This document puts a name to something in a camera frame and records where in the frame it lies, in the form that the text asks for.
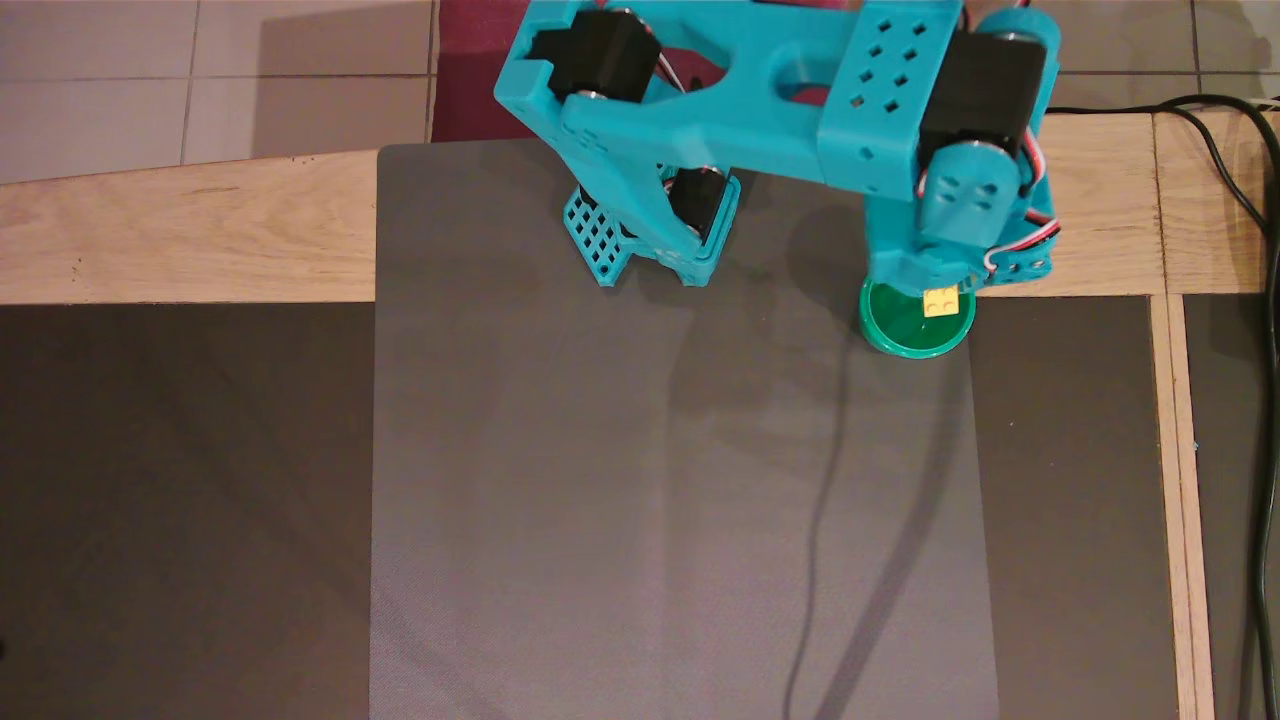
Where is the black power cable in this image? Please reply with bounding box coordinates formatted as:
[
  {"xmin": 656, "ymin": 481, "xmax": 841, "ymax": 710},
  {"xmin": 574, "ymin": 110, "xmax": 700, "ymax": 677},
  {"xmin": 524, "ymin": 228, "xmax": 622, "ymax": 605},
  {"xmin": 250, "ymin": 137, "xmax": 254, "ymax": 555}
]
[{"xmin": 1045, "ymin": 95, "xmax": 1280, "ymax": 720}]

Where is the blue gripper black motor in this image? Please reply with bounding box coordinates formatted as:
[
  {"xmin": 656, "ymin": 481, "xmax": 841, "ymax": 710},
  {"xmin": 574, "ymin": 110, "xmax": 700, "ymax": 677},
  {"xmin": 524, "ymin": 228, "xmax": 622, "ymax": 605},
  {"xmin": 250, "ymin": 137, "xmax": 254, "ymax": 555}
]
[{"xmin": 865, "ymin": 185, "xmax": 1061, "ymax": 299}]

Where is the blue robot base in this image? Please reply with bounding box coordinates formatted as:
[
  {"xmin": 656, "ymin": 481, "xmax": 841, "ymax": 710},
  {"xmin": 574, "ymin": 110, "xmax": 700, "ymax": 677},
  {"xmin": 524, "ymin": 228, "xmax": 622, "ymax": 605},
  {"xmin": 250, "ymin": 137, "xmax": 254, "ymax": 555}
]
[{"xmin": 563, "ymin": 165, "xmax": 743, "ymax": 289}]

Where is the dark red cloth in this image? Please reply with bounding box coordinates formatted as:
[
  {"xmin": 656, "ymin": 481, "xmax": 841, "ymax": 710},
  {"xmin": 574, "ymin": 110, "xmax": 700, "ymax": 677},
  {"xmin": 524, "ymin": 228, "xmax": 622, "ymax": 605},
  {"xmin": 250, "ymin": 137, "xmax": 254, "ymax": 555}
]
[{"xmin": 432, "ymin": 0, "xmax": 833, "ymax": 143}]

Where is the grey rubber mat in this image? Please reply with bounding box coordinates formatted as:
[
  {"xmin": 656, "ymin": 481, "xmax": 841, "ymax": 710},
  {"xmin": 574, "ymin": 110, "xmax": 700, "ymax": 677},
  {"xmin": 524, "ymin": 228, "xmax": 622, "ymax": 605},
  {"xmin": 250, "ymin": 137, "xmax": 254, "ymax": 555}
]
[{"xmin": 369, "ymin": 138, "xmax": 1001, "ymax": 720}]

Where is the green plastic cup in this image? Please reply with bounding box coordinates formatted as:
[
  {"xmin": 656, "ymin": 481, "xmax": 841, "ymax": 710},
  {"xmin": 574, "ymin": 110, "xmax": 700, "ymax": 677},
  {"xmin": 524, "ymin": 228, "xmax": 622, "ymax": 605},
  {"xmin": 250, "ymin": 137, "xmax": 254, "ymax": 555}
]
[{"xmin": 859, "ymin": 278, "xmax": 977, "ymax": 359}]

